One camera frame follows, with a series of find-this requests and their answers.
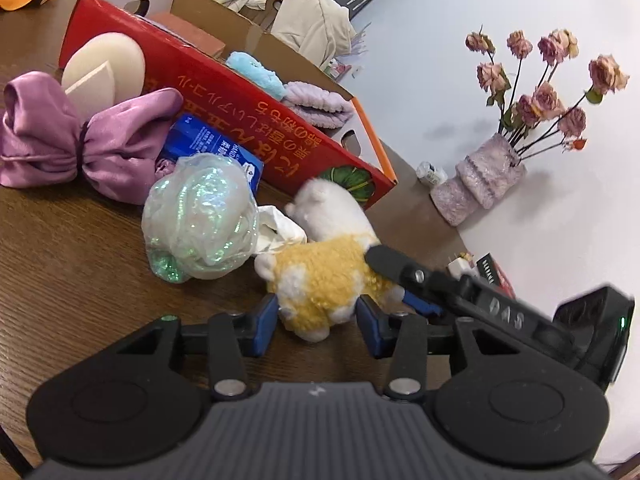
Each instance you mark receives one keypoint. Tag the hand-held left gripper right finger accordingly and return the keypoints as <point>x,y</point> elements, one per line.
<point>370,330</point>

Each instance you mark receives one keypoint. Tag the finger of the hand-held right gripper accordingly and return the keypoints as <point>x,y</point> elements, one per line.
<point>419,303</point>
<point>400,267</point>

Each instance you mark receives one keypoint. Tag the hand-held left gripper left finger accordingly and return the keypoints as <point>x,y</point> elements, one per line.
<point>265,327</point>

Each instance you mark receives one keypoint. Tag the yellow white plush toy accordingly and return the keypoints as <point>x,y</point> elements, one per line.
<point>320,280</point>

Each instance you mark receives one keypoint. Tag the lilac fluffy towel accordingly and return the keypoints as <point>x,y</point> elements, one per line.
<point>315,102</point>

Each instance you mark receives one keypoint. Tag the purple satin bow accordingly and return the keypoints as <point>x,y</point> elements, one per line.
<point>115,150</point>

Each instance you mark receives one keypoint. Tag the red cardboard box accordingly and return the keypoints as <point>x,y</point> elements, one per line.
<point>225,92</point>

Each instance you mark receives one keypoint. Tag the light blue plush toy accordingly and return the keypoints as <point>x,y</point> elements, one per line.
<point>255,72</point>

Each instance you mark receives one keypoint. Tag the cream round sponge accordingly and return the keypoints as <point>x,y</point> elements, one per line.
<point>110,57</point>

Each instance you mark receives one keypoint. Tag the white charger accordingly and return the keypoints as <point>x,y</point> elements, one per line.
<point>458,266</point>

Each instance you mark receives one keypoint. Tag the small white bottle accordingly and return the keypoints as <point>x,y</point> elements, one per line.
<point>431,173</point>

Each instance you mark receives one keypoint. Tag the pink textured vase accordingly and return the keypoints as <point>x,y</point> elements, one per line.
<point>480,175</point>

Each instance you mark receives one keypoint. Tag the blue tissue pack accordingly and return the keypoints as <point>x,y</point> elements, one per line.
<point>200,140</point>

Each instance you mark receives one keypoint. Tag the dried rose bouquet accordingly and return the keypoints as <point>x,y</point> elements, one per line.
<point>545,100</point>

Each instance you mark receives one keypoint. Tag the beige coat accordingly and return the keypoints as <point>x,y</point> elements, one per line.
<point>310,15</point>

